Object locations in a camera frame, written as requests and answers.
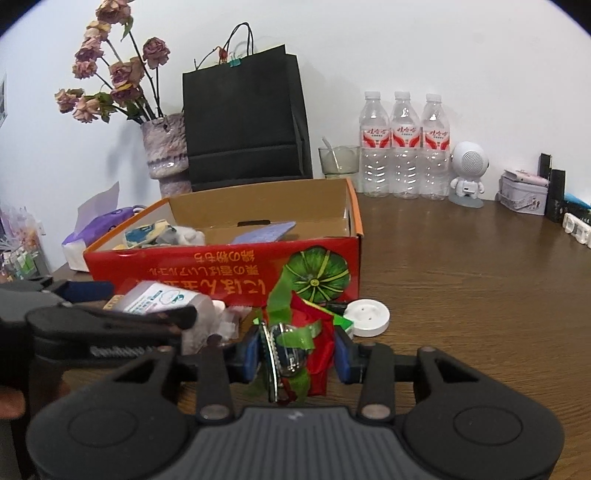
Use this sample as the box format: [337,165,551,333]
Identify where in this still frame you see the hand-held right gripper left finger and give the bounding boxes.
[99,330,264,423]

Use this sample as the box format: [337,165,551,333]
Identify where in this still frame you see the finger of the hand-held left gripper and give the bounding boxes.
[21,276,115,305]
[25,305,199,348]

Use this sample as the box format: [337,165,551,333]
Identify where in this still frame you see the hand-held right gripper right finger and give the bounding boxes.
[333,325,481,423]

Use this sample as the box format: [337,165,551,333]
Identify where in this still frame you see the red and green ribbon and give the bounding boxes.
[247,265,354,404]

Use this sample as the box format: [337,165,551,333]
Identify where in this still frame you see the round metallic disc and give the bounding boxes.
[259,322,312,406]

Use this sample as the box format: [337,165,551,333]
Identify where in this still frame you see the white round disc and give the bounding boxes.
[345,298,391,339]

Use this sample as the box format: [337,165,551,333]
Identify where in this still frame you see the white wet wipes pack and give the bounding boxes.
[104,279,227,333]

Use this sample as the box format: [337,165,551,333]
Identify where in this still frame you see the blue and cream snack packet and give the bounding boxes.
[124,222,178,250]

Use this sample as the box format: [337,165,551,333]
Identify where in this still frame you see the red cardboard box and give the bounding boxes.
[83,178,365,308]

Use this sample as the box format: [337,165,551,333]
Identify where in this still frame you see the purple cloth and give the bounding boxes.
[229,220,297,245]

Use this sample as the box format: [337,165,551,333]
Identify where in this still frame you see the person's left hand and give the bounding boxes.
[0,385,27,419]

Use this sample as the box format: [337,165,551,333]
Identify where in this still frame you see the clear plastic wrapper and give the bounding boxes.
[180,300,247,356]

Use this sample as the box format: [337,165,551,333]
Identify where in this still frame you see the purple tissue pack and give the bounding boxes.
[61,181,139,273]

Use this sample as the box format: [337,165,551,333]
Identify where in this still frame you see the rack of small bottles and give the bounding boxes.
[0,203,49,282]

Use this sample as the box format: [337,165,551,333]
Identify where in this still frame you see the purple ceramic vase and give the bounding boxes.
[141,112,194,198]

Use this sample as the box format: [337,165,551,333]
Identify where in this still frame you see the glass cup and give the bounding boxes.
[318,145,361,180]

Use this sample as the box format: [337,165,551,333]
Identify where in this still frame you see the clear water bottle red label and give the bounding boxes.
[359,91,393,198]
[390,91,423,199]
[419,93,452,200]

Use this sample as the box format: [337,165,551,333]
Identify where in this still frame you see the white spoon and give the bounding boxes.
[322,137,342,174]

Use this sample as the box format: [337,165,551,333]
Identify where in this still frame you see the dried rose bouquet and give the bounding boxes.
[54,0,171,125]

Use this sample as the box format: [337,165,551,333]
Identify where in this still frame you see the white robot speaker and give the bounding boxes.
[449,141,490,207]

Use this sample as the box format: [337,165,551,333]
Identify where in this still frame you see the black paper bag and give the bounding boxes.
[182,22,314,192]

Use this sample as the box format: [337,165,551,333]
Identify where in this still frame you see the small grey tin box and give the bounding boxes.
[496,168,550,217]

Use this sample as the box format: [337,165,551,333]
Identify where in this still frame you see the black rectangular boxes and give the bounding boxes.
[545,169,566,223]

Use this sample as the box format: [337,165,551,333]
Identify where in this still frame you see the white power strip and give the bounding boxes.
[562,212,591,247]

